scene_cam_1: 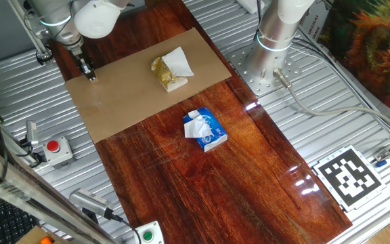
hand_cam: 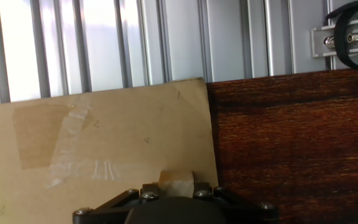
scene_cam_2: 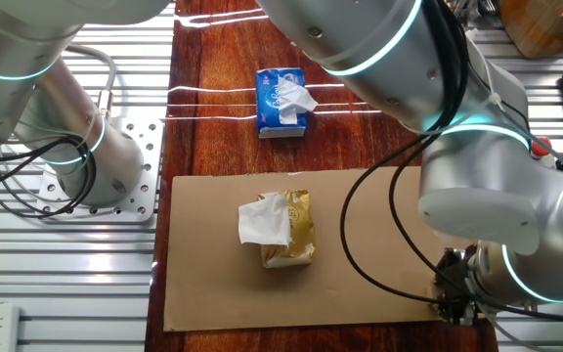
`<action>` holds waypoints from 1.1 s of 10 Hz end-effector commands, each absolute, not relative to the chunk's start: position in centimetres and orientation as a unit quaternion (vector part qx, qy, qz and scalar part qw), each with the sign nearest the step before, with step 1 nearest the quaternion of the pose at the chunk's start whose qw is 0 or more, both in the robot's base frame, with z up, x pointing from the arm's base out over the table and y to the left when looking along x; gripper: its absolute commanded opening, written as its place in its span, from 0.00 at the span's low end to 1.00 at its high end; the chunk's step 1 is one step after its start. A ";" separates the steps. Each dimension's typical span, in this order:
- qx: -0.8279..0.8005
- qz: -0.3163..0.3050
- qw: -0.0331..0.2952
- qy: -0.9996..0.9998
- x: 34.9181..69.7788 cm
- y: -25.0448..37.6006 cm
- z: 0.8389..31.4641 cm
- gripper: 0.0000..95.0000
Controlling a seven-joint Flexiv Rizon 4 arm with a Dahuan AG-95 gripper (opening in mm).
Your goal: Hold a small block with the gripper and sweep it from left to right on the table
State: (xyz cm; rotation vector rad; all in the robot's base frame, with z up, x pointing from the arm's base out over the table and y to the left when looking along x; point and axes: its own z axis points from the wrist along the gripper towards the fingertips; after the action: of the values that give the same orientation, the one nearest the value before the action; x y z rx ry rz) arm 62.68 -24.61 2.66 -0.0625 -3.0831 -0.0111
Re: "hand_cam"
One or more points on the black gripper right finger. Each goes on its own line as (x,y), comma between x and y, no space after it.
(202,190)

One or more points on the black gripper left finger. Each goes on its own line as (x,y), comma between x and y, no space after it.
(149,190)

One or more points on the small wooden block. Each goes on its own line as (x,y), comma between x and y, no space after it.
(176,185)

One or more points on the brown cardboard sheet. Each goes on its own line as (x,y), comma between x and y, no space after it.
(135,130)

